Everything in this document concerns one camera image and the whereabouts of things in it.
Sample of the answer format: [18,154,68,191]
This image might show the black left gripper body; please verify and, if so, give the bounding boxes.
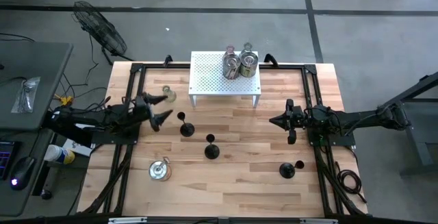
[134,95,157,132]

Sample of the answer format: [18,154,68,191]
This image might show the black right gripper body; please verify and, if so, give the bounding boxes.
[286,99,309,145]

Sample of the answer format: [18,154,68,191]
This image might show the green tinted glass candle holder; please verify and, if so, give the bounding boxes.
[162,85,177,103]

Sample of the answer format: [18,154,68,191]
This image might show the black metal candlestick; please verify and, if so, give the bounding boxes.
[204,134,220,160]
[177,111,196,138]
[279,160,305,179]

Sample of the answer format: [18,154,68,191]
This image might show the silver tin can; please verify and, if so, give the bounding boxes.
[148,156,172,182]
[222,52,242,80]

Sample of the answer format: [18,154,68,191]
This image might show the olive gold tin can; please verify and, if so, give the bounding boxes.
[239,51,260,79]

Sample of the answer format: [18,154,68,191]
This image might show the white perforated metal shelf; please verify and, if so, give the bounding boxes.
[188,51,262,108]

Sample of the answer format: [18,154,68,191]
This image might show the white paper sheet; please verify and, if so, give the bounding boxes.
[62,123,94,158]

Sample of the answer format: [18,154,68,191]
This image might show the black diagonal bar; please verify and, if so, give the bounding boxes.
[42,121,95,147]

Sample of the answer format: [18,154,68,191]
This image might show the black floor fan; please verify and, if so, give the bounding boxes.
[71,0,135,66]

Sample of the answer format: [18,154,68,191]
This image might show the white yellow wipes canister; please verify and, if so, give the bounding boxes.
[43,144,76,165]

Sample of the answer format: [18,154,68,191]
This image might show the grey desk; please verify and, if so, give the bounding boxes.
[0,127,55,217]
[0,40,75,132]

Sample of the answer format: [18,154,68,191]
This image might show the clear plastic bag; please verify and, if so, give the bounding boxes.
[11,76,41,114]

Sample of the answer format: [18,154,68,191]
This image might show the black metal table stand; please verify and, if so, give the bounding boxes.
[377,71,438,177]

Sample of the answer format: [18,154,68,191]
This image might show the black computer mouse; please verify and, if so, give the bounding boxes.
[9,155,36,190]

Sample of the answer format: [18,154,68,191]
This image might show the backlit keyboard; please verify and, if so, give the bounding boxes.
[0,140,16,181]

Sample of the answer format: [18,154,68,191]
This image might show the black aluminium table frame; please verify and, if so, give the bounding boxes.
[77,62,370,224]

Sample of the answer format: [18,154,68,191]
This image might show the coiled black cable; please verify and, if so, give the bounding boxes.
[335,160,368,204]

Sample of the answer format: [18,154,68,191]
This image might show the yellow cable connector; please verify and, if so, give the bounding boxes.
[53,93,75,108]

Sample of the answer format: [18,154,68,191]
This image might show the silver metal bracket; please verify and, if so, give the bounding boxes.
[300,218,339,224]
[107,216,148,224]

